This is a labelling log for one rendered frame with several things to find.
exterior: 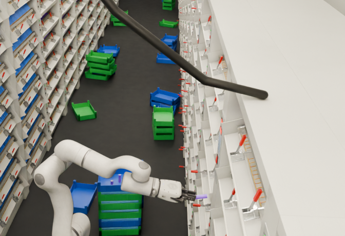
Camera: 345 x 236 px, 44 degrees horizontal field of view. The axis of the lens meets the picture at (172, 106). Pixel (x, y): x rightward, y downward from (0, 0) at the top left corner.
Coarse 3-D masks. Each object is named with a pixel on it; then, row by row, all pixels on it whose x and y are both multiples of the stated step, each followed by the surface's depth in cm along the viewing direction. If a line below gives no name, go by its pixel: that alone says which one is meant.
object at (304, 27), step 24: (264, 0) 231; (288, 0) 235; (312, 0) 238; (264, 24) 188; (288, 24) 191; (312, 24) 193; (336, 24) 195; (288, 48) 161; (312, 48) 162; (336, 48) 164; (312, 72) 140; (336, 72) 141; (312, 96) 123; (336, 96) 124; (336, 120) 111
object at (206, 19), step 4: (200, 16) 273; (204, 16) 273; (208, 16) 273; (204, 20) 274; (208, 20) 257; (204, 24) 271; (208, 24) 269; (204, 28) 259; (208, 28) 260; (204, 32) 257; (208, 32) 255; (204, 36) 250; (208, 36) 248; (208, 40) 236; (208, 44) 236; (208, 48) 219
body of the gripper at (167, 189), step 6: (162, 180) 193; (168, 180) 194; (162, 186) 189; (168, 186) 190; (174, 186) 191; (180, 186) 192; (162, 192) 187; (168, 192) 187; (174, 192) 187; (180, 192) 188; (162, 198) 188; (168, 198) 187
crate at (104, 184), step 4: (116, 172) 309; (120, 172) 310; (124, 172) 310; (100, 176) 306; (112, 176) 307; (116, 176) 307; (100, 180) 302; (104, 180) 302; (108, 180) 303; (116, 180) 303; (100, 184) 288; (104, 184) 298; (108, 184) 298; (116, 184) 299; (120, 184) 299; (100, 188) 290; (104, 188) 290; (108, 188) 291; (112, 188) 291; (116, 188) 291; (120, 188) 292
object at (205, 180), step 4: (200, 152) 236; (204, 152) 236; (200, 156) 238; (204, 156) 238; (200, 160) 237; (204, 160) 236; (200, 164) 234; (204, 164) 233; (200, 168) 230; (204, 168) 230; (204, 180) 220; (204, 184) 218; (208, 184) 217; (204, 188) 215; (208, 188) 214; (204, 192) 212; (208, 192) 211; (208, 196) 208; (204, 200) 207; (208, 200) 206; (204, 204) 204; (204, 208) 202; (204, 212) 199; (208, 212) 198; (208, 216) 196; (208, 220) 194
